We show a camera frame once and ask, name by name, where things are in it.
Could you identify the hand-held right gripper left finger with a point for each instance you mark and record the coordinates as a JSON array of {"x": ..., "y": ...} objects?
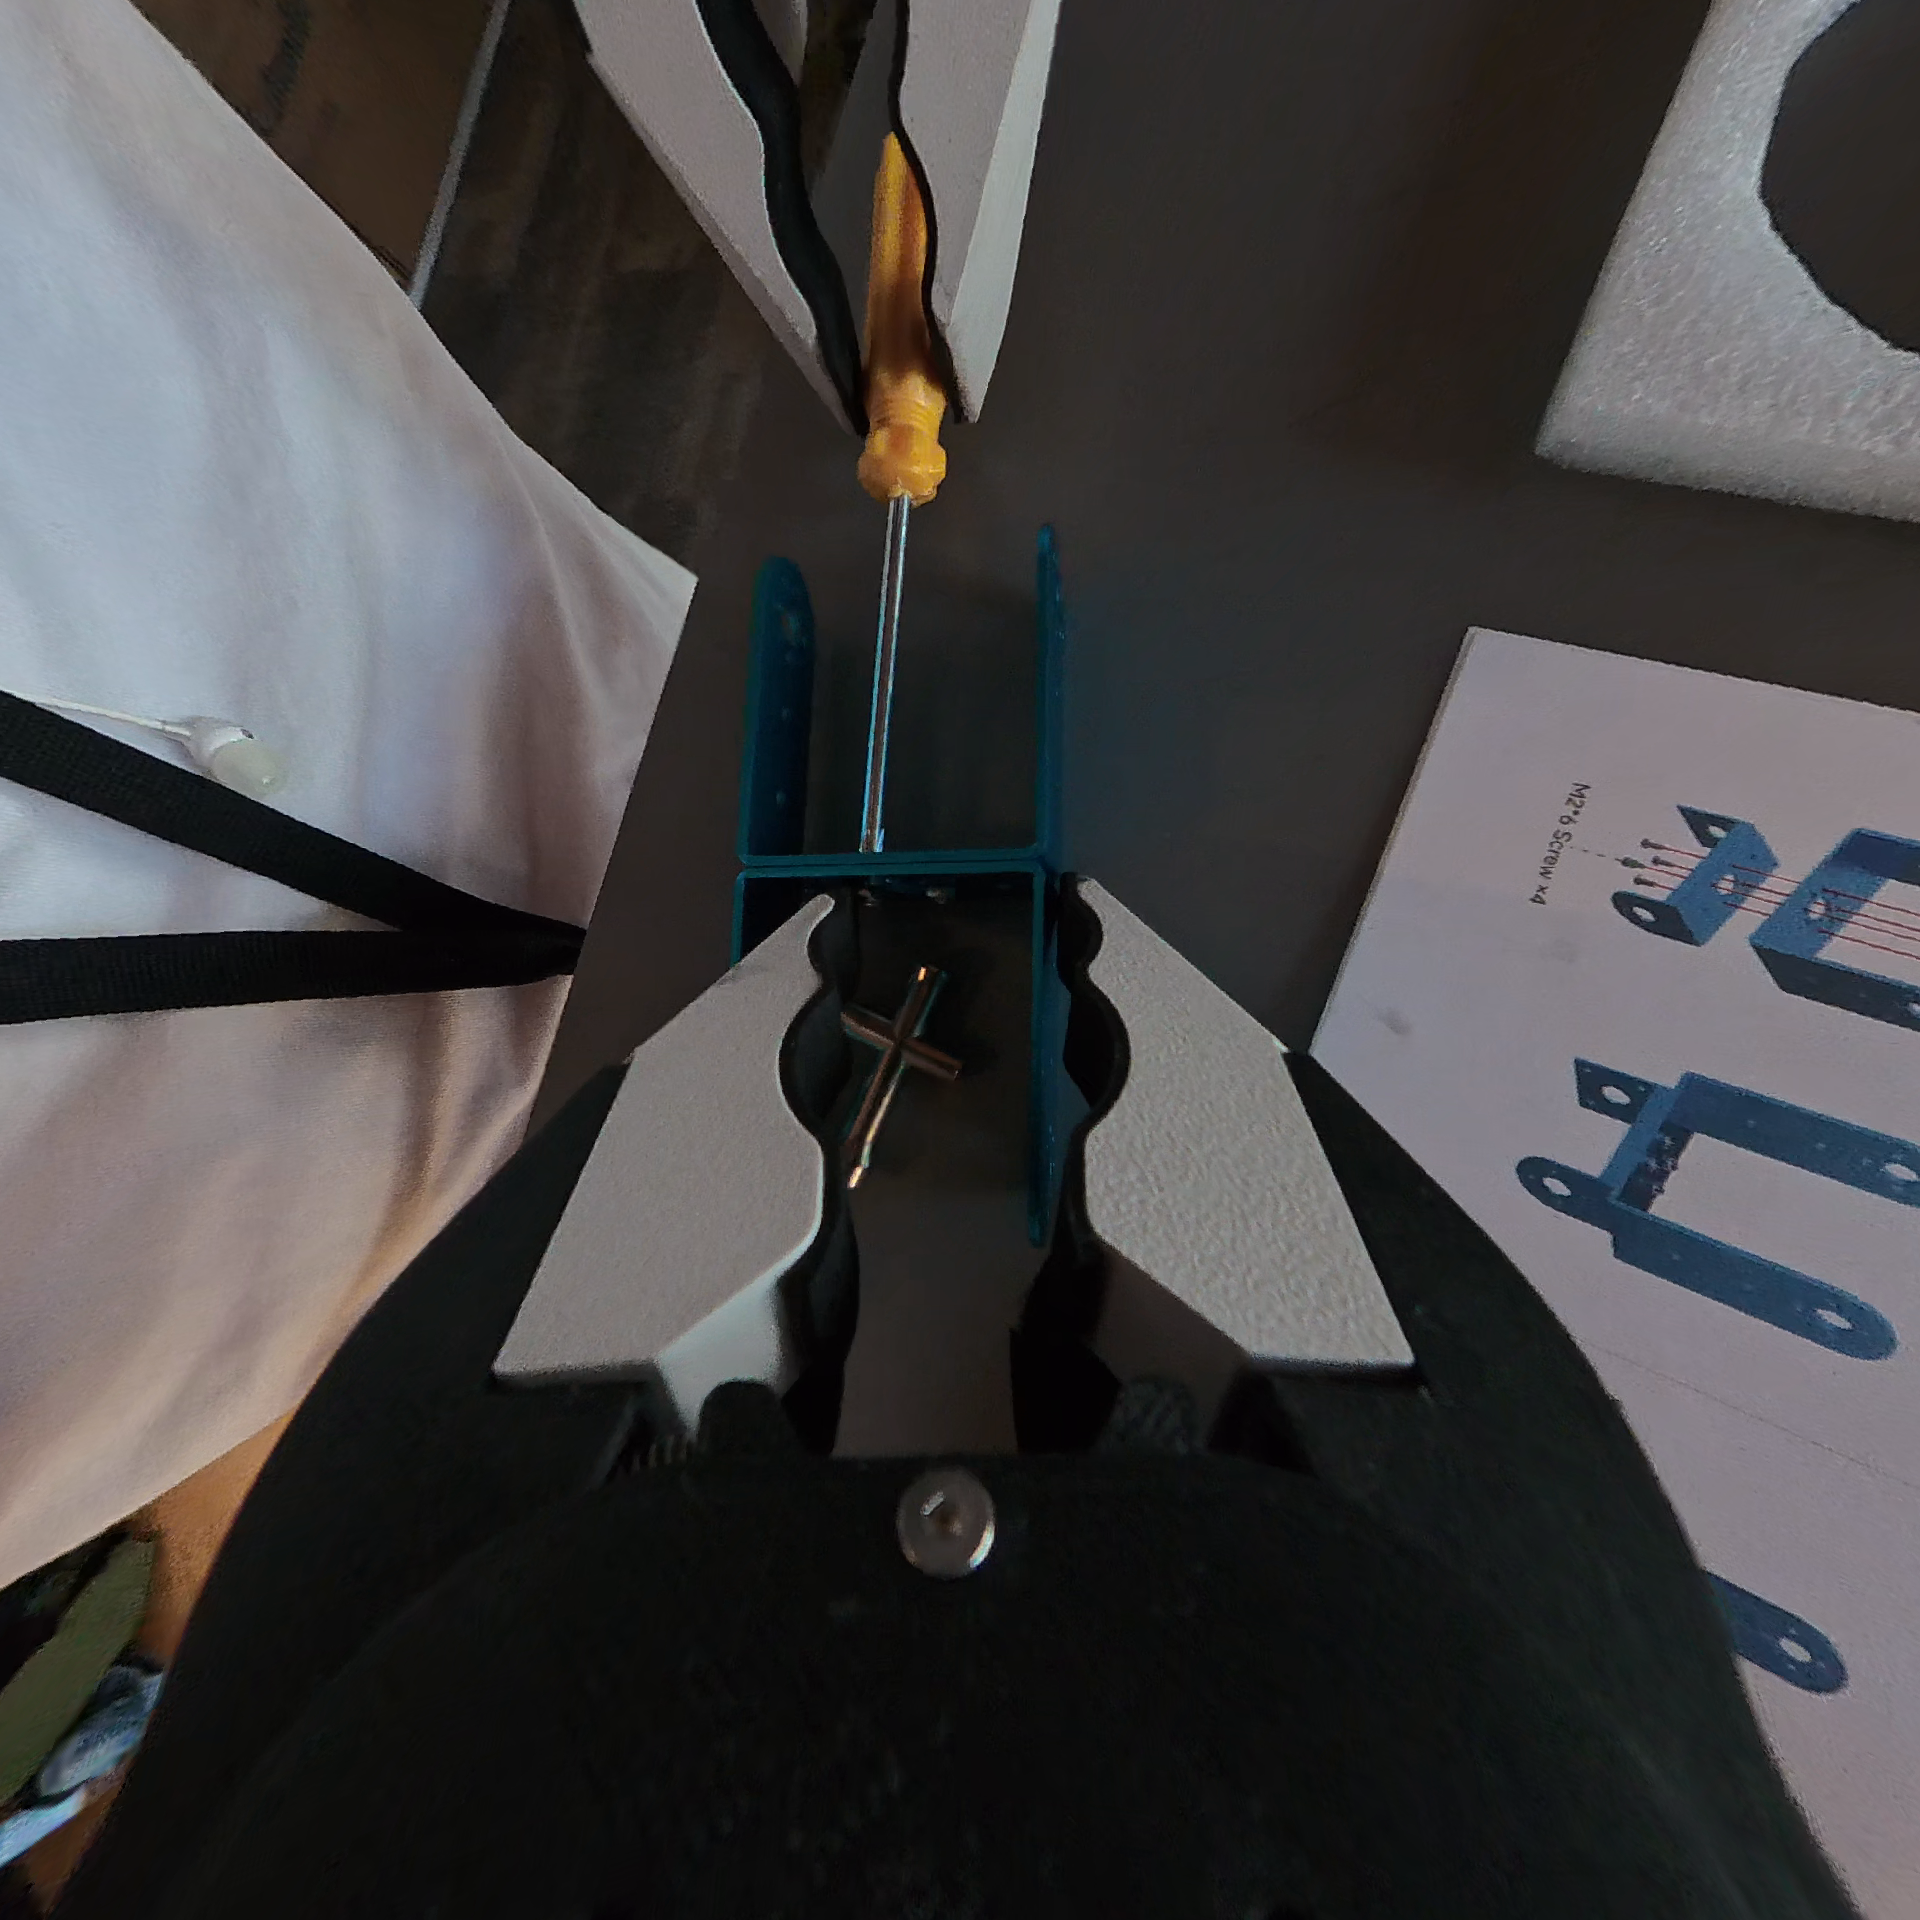
[{"x": 675, "y": 1202}]

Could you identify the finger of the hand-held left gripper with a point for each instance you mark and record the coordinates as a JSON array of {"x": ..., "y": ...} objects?
[
  {"x": 989, "y": 149},
  {"x": 675, "y": 121}
]

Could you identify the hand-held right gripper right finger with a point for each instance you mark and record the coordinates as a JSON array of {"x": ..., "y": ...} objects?
[{"x": 1245, "y": 1185}]

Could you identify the metal cross socket wrench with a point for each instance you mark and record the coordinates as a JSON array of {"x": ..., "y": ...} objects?
[{"x": 893, "y": 1049}]

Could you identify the blue metal bracket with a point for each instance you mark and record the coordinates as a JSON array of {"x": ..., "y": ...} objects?
[{"x": 782, "y": 703}]

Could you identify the dark grey desk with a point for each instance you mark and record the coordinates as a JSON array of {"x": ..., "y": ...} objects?
[{"x": 1275, "y": 525}]

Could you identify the white instruction manual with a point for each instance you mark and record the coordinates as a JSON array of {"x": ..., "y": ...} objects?
[{"x": 1469, "y": 929}]

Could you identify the white shirt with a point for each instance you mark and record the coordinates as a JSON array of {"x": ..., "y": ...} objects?
[{"x": 302, "y": 525}]

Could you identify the white earphone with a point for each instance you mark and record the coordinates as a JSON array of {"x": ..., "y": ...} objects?
[{"x": 247, "y": 763}]

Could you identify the white foam packing block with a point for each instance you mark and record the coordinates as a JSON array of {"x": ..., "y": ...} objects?
[{"x": 1680, "y": 302}]

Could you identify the grey green shoe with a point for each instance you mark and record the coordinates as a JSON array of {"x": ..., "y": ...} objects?
[{"x": 83, "y": 1651}]

